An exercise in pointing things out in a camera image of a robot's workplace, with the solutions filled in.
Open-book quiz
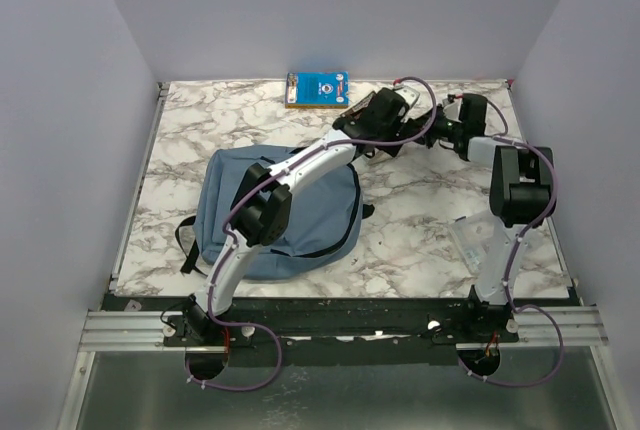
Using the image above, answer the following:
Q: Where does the blue box book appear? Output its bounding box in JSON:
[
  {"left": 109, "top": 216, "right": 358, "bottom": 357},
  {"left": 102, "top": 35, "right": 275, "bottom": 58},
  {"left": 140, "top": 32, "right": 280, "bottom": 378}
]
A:
[{"left": 284, "top": 72, "right": 349, "bottom": 109}]

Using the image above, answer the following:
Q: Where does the blue fabric backpack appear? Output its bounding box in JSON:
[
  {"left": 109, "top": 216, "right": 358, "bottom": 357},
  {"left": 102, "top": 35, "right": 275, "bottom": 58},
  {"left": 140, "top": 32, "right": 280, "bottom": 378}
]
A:
[{"left": 174, "top": 145, "right": 375, "bottom": 281}]

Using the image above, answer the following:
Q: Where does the teal cover paperback book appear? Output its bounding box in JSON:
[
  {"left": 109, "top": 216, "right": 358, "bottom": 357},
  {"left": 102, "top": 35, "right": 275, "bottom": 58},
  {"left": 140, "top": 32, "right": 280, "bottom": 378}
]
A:
[{"left": 333, "top": 89, "right": 404, "bottom": 142}]

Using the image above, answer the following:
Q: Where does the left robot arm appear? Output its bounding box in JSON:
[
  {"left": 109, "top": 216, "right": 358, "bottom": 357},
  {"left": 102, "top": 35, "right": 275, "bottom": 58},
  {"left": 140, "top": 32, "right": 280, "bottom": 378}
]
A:
[{"left": 181, "top": 86, "right": 419, "bottom": 345}]

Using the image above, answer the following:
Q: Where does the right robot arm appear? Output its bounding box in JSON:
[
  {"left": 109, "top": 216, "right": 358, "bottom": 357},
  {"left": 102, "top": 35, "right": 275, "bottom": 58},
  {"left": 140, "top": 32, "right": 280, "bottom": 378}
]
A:
[{"left": 425, "top": 93, "right": 557, "bottom": 342}]

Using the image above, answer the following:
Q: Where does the clear plastic screw box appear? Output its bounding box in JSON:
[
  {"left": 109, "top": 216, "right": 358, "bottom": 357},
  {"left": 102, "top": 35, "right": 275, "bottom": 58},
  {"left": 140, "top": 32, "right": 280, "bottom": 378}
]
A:
[{"left": 449, "top": 210, "right": 494, "bottom": 275}]

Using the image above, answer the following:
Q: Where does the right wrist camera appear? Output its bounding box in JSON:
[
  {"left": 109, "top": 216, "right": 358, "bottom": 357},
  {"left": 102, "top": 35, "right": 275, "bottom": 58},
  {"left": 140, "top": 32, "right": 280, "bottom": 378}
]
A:
[{"left": 442, "top": 94, "right": 463, "bottom": 121}]

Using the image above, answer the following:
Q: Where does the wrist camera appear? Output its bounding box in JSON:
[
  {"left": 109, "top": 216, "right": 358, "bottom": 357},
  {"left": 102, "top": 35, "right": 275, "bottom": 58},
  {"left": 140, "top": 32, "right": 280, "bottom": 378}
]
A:
[
  {"left": 393, "top": 83, "right": 420, "bottom": 114},
  {"left": 442, "top": 94, "right": 463, "bottom": 121}
]

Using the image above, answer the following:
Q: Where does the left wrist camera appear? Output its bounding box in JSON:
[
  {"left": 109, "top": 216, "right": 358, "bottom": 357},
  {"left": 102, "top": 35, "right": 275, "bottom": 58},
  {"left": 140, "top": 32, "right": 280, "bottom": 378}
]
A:
[{"left": 393, "top": 83, "right": 420, "bottom": 114}]

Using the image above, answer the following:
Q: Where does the black mounting base plate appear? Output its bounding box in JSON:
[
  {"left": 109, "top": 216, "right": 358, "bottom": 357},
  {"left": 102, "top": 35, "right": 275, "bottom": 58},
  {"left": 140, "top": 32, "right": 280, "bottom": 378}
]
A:
[{"left": 102, "top": 294, "right": 518, "bottom": 376}]

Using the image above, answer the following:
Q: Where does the aluminium rail frame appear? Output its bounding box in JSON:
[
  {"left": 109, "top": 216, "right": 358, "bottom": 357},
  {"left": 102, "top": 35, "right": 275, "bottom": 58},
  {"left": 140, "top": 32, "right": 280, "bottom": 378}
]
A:
[{"left": 63, "top": 80, "right": 615, "bottom": 429}]

